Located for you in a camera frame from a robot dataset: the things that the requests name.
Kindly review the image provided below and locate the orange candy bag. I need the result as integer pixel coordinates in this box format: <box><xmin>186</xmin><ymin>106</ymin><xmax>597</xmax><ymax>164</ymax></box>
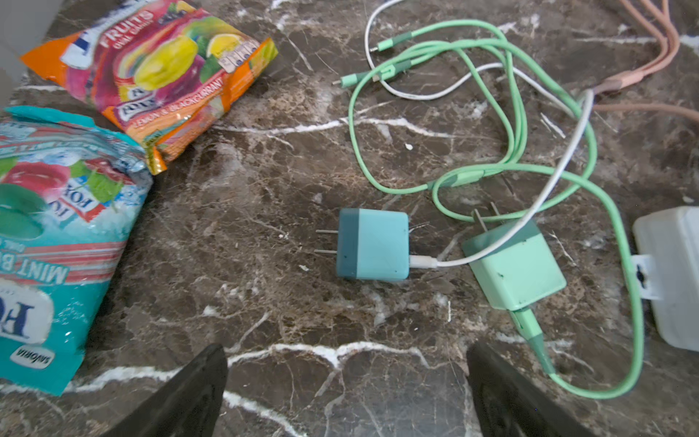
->
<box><xmin>21</xmin><ymin>1</ymin><xmax>278</xmax><ymax>175</ymax></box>

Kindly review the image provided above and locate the green Fox's candy bag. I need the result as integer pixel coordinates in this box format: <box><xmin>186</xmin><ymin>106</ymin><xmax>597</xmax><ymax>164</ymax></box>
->
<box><xmin>1</xmin><ymin>106</ymin><xmax>152</xmax><ymax>396</ymax></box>

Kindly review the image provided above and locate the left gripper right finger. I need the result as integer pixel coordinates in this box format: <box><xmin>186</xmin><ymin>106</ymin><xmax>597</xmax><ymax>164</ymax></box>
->
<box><xmin>467</xmin><ymin>342</ymin><xmax>593</xmax><ymax>436</ymax></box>

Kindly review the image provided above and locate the teal charger cube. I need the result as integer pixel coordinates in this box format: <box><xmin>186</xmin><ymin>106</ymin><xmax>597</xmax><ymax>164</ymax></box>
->
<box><xmin>314</xmin><ymin>0</ymin><xmax>596</xmax><ymax>283</ymax></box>

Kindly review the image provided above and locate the light green charger cube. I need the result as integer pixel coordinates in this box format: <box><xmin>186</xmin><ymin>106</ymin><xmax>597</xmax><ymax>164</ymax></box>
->
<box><xmin>332</xmin><ymin>19</ymin><xmax>646</xmax><ymax>401</ymax></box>

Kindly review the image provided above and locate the pink charging cable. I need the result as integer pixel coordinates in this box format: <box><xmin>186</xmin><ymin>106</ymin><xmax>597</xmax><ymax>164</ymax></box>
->
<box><xmin>592</xmin><ymin>0</ymin><xmax>699</xmax><ymax>124</ymax></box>

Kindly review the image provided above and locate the long multicolour power strip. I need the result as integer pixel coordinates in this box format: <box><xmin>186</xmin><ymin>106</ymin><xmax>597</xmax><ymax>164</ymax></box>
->
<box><xmin>632</xmin><ymin>207</ymin><xmax>698</xmax><ymax>351</ymax></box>

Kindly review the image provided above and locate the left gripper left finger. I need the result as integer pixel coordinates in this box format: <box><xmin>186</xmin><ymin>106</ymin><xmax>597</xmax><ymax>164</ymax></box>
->
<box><xmin>105</xmin><ymin>343</ymin><xmax>229</xmax><ymax>437</ymax></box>

